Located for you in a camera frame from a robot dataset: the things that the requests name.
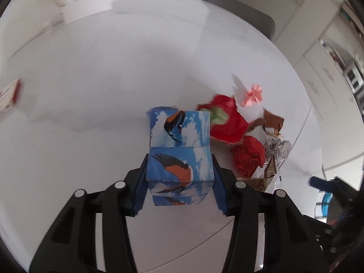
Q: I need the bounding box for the grey chair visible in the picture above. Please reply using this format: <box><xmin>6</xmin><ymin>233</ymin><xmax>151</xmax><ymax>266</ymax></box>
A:
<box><xmin>199</xmin><ymin>0</ymin><xmax>276</xmax><ymax>39</ymax></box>

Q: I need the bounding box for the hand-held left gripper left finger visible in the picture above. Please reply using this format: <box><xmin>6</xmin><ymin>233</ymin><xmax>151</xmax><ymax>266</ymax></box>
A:
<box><xmin>28</xmin><ymin>154</ymin><xmax>150</xmax><ymax>273</ymax></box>

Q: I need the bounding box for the red and white small box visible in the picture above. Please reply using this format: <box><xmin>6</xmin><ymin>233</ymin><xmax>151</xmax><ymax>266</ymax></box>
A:
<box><xmin>0</xmin><ymin>80</ymin><xmax>23</xmax><ymax>114</ymax></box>

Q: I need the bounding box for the red paper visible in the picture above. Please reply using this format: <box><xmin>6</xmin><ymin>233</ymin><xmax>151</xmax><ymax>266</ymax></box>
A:
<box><xmin>232</xmin><ymin>136</ymin><xmax>265</xmax><ymax>178</ymax></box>

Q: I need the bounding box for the beige drawer cabinet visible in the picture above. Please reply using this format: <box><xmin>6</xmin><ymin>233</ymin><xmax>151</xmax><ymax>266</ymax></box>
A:
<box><xmin>270</xmin><ymin>0</ymin><xmax>364</xmax><ymax>171</ymax></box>

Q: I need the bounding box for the white card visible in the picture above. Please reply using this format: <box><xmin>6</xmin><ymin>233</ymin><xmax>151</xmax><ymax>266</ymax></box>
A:
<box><xmin>61</xmin><ymin>3</ymin><xmax>114</xmax><ymax>25</ymax></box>

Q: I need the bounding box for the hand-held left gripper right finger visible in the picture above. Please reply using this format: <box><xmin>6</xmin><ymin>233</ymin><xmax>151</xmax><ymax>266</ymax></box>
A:
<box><xmin>210</xmin><ymin>154</ymin><xmax>330</xmax><ymax>273</ymax></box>

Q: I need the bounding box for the brown torn wrapper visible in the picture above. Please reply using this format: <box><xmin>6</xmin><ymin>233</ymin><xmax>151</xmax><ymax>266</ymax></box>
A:
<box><xmin>250</xmin><ymin>109</ymin><xmax>285</xmax><ymax>138</ymax></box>

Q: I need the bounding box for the pink paper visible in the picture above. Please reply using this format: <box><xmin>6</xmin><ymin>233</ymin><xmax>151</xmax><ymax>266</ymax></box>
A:
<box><xmin>240</xmin><ymin>84</ymin><xmax>263</xmax><ymax>107</ymax></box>

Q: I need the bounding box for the red snack wrapper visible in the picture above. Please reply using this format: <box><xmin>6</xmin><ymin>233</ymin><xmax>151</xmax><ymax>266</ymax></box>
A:
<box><xmin>197</xmin><ymin>94</ymin><xmax>251</xmax><ymax>145</ymax></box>

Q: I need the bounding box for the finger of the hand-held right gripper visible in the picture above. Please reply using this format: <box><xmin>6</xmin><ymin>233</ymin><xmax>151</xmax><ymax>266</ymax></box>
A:
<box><xmin>309</xmin><ymin>176</ymin><xmax>342</xmax><ymax>194</ymax></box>

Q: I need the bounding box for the blue bird-print paper box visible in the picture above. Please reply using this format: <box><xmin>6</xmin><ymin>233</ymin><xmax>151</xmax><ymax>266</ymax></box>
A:
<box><xmin>146</xmin><ymin>107</ymin><xmax>215</xmax><ymax>207</ymax></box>

